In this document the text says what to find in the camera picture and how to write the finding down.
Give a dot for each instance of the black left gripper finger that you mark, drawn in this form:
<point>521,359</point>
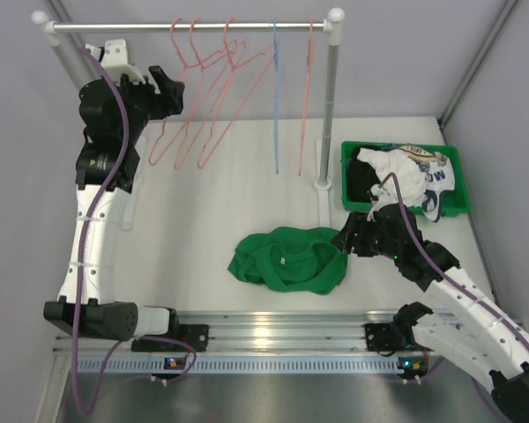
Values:
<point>173,94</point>
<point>159,76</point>

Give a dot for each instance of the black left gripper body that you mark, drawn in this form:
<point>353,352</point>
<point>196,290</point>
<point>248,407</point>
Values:
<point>157,94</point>

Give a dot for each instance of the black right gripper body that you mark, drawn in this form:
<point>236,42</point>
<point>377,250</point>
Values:
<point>370,241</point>

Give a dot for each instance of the green tank top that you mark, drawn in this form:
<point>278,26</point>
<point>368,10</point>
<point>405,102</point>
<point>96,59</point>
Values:
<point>288,260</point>

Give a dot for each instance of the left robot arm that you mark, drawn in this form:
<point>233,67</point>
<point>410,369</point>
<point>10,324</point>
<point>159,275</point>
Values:
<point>115,115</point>

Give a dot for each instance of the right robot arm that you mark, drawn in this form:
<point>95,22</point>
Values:
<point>485,343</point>

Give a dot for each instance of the pink hanger rightmost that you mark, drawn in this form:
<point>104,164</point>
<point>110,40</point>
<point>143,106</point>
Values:
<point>305,105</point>

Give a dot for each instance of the black garment in bin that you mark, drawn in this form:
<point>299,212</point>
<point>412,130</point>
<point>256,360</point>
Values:
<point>360,177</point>

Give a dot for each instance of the white printed shirt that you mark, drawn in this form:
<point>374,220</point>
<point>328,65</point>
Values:
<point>408,174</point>

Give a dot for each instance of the green plastic bin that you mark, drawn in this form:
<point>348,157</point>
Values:
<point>455,201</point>

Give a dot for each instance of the white clothes rack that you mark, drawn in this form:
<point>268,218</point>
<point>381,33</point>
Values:
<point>332,25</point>

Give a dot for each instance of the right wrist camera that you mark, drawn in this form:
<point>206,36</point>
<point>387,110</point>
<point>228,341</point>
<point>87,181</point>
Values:
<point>380,197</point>

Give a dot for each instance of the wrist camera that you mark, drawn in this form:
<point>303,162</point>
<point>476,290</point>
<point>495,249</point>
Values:
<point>114,57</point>
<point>380,197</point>

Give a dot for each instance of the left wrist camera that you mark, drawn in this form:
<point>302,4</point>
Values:
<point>114,57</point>

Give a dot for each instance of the blue wire hanger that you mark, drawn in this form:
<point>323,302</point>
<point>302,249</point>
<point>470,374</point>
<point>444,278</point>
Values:
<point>275,57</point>

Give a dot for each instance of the aluminium rail at table front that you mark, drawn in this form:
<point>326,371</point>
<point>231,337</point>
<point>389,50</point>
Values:
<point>286,332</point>

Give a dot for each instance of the slotted cable duct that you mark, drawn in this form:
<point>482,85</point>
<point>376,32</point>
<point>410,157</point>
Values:
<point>241,365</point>

